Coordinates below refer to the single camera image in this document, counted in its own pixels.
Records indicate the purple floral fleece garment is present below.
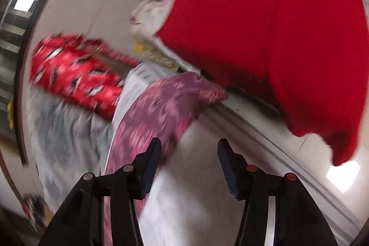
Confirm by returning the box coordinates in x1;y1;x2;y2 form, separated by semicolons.
106;72;226;245

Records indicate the grey floral pillow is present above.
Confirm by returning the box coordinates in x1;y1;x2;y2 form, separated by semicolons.
27;86;113;212

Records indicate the white bed sheet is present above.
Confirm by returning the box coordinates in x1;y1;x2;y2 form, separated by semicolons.
117;62;368;245

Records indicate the plain red blanket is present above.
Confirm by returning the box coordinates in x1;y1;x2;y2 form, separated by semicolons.
158;0;368;166

